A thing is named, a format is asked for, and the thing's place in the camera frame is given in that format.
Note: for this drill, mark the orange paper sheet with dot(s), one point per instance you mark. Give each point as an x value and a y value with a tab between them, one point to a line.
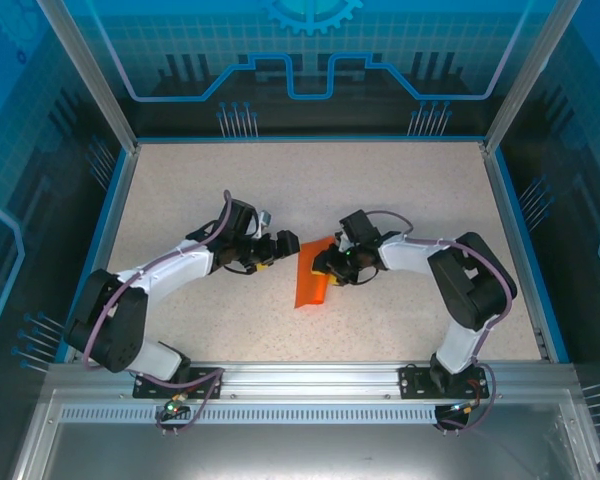
307	280

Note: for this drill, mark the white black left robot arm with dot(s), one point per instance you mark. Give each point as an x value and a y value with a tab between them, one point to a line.
190	265

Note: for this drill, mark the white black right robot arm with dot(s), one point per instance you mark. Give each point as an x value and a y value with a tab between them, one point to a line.
410	255

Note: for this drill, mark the grey metal tray panel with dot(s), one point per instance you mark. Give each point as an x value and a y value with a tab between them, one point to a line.
300	452

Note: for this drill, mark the aluminium mounting rail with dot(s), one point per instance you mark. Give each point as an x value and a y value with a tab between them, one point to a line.
310	382

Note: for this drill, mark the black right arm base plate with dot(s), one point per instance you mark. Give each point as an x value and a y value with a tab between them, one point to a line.
410	382

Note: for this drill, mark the aluminium table side rail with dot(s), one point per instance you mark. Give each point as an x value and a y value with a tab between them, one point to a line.
519	250
104	250

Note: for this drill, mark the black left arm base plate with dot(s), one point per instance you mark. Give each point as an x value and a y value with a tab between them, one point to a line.
147	390

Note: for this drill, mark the aluminium frame post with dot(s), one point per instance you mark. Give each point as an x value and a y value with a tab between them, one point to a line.
95	80
530	75

